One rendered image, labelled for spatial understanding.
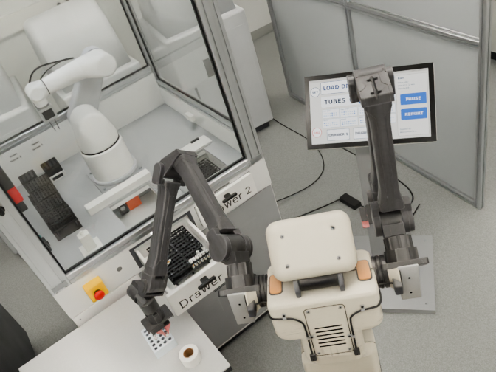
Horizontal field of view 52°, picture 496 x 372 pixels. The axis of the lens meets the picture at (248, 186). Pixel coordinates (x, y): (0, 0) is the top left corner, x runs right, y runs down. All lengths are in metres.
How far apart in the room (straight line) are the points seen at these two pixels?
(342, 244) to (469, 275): 1.71
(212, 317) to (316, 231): 1.40
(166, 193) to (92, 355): 0.72
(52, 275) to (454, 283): 1.93
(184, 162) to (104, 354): 0.83
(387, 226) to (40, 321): 2.57
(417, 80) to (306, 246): 1.10
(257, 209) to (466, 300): 1.15
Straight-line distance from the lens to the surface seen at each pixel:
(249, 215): 2.33
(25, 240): 1.92
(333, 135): 2.16
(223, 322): 2.62
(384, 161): 1.29
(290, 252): 1.24
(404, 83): 2.15
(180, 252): 2.01
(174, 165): 1.62
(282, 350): 2.70
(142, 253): 2.14
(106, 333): 2.10
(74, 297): 2.12
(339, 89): 2.18
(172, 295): 1.84
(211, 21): 1.91
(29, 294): 3.73
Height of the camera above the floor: 2.24
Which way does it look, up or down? 38 degrees down
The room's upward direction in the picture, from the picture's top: 19 degrees counter-clockwise
